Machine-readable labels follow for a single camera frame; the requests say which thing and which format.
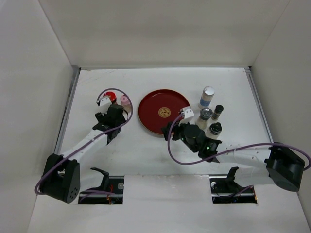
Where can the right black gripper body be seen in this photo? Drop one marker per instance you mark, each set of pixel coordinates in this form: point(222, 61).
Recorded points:
point(179, 133)

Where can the pink cap spice bottle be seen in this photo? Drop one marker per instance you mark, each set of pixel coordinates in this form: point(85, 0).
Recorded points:
point(125, 103)

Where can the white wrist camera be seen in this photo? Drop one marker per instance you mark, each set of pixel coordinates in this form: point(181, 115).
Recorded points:
point(187, 115)
point(103, 104)

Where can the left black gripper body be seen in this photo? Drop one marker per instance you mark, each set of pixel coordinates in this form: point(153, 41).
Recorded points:
point(101, 117)

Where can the small black cap spice bottle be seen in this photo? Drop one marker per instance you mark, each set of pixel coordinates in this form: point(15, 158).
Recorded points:
point(217, 112)

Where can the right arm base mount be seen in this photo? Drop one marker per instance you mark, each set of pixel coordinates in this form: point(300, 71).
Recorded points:
point(225, 191)

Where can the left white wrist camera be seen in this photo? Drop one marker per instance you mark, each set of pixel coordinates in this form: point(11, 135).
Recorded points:
point(103, 104)

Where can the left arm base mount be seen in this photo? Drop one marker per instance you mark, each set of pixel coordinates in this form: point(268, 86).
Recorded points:
point(104, 187)

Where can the tall blue label salt bottle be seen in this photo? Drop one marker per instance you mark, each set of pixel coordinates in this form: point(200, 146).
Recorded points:
point(206, 97)

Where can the clear dome cap bottle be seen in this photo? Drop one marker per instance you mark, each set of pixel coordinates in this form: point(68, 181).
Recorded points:
point(205, 115)

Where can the red round tray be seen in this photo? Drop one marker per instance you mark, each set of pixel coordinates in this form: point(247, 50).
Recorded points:
point(160, 107)

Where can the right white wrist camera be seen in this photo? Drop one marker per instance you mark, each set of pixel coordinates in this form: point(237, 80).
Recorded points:
point(187, 115)

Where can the black grinder bottle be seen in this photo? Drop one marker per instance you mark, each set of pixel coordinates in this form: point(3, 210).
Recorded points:
point(214, 130)

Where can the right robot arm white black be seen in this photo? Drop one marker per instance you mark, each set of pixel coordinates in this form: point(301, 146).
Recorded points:
point(260, 163)

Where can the red cap sauce jar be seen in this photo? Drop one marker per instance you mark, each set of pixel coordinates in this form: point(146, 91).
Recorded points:
point(111, 95)

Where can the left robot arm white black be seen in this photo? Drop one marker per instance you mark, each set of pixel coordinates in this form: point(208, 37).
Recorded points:
point(62, 177)

